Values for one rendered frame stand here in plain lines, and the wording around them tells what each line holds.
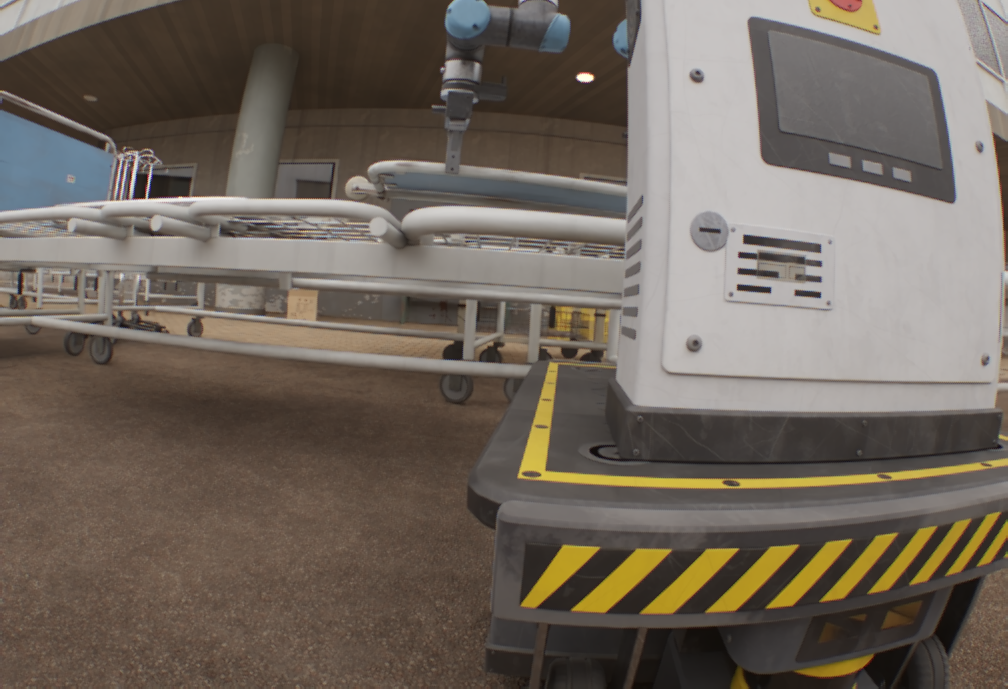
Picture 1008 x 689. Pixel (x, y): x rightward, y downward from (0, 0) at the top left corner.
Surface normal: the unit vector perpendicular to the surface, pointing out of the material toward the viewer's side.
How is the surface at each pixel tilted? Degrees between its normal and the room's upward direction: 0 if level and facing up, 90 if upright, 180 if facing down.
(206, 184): 90
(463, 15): 101
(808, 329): 90
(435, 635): 0
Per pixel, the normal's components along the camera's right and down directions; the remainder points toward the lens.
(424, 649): 0.07, -1.00
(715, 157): -0.13, 0.00
